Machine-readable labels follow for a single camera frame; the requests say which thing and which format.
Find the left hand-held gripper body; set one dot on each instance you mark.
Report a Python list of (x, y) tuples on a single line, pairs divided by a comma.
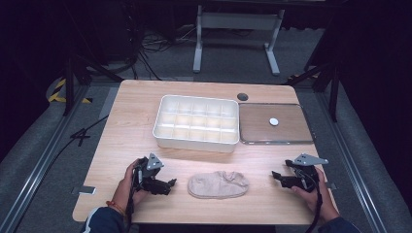
[(145, 176)]

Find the white compartment storage box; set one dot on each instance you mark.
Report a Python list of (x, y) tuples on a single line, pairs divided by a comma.
[(197, 123)]

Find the person's left hand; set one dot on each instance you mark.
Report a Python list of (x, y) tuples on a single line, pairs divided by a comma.
[(124, 191)]

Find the black metal stand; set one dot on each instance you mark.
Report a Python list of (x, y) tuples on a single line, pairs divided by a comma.
[(68, 87), (333, 93)]

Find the grey tape piece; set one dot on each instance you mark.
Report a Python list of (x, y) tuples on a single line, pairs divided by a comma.
[(331, 185), (84, 190)]

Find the dark round table grommet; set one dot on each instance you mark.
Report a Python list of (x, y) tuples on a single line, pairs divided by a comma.
[(242, 96)]

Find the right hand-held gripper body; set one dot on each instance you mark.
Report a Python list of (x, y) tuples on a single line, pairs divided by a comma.
[(306, 176)]

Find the yellow black hazard tape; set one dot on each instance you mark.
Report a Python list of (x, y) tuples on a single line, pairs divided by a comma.
[(55, 95)]

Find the clear lid with white knob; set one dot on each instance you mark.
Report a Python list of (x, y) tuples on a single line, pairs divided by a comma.
[(275, 124)]

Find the beige sock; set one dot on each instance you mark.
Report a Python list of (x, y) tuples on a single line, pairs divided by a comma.
[(217, 185)]

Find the grey metal table frame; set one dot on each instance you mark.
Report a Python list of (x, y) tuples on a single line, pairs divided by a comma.
[(238, 21)]

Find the aluminium floor rail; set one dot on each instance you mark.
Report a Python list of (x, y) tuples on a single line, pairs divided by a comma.
[(353, 168), (39, 168)]

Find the person's right hand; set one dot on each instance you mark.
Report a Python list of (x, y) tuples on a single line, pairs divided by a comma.
[(324, 204)]

